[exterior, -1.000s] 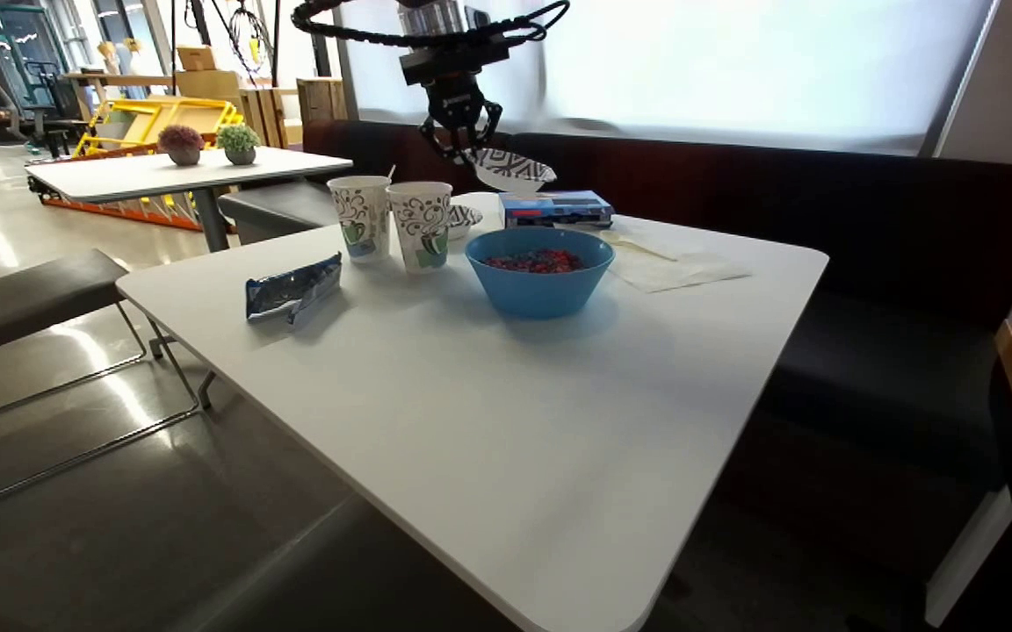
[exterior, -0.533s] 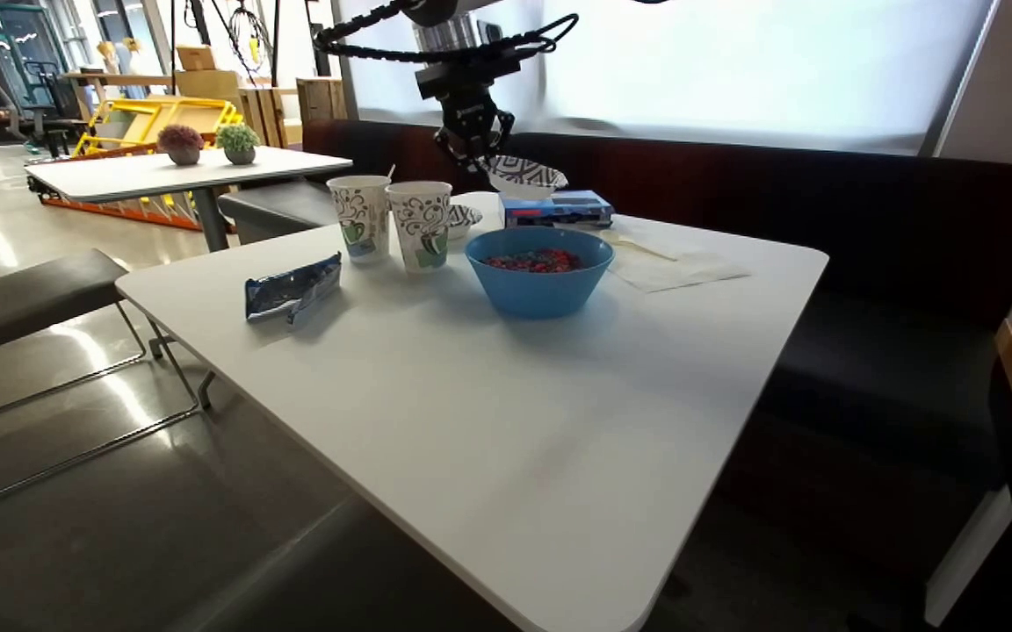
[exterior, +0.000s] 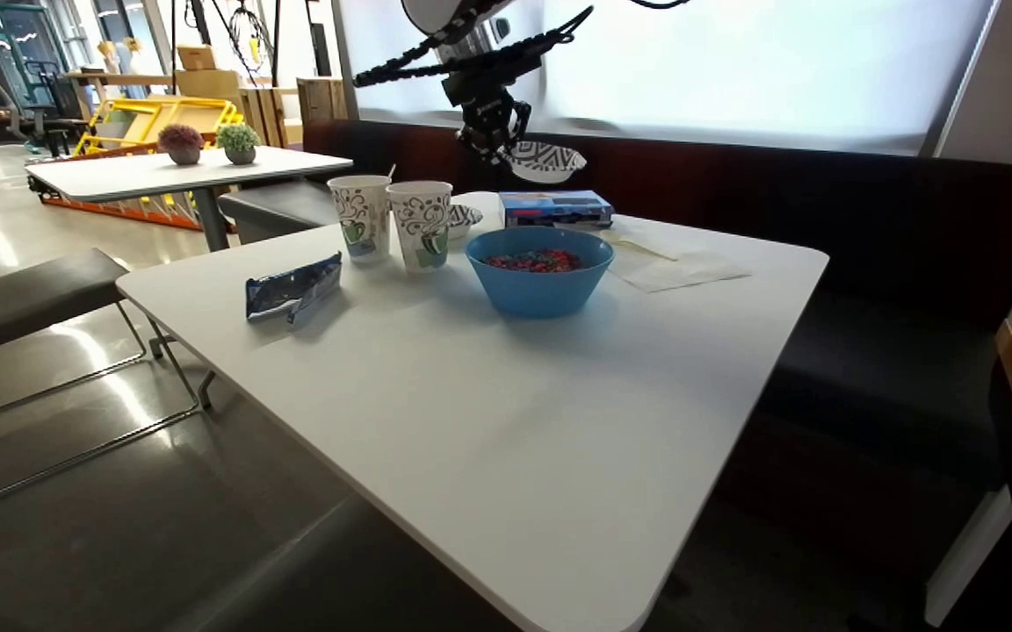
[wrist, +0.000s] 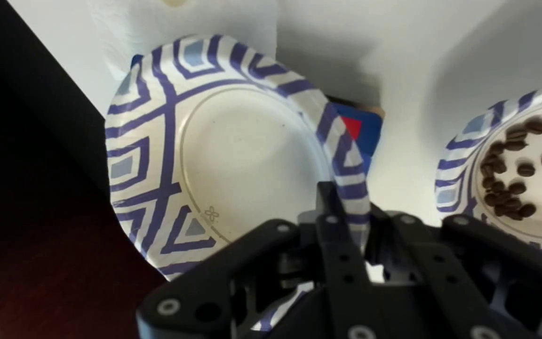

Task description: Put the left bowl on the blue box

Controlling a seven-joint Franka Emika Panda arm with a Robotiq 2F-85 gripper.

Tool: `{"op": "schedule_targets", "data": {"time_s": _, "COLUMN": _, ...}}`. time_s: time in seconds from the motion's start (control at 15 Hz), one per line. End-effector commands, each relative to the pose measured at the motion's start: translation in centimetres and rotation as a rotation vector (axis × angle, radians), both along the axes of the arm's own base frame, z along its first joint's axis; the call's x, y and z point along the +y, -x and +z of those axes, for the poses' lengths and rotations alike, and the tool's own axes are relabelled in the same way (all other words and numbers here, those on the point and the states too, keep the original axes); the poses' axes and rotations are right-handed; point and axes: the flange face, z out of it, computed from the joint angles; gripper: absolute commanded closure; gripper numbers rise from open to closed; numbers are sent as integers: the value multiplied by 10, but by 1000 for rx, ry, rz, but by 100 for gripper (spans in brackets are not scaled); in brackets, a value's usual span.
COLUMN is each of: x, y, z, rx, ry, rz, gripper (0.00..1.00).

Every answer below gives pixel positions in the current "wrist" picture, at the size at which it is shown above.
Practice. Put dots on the white plastic spoon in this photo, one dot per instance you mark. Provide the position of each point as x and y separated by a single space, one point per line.
175 2

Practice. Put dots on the blue-patterned paper bowl with beans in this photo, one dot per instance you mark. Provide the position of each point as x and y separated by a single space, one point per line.
465 170

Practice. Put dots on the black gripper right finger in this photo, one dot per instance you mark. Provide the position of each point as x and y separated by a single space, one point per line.
490 275

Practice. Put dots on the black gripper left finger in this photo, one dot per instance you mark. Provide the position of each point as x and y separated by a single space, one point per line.
234 283

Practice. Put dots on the blue snack box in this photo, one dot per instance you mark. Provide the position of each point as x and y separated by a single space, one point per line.
371 134

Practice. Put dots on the brown coffee beans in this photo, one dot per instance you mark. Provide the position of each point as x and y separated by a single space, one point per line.
503 188

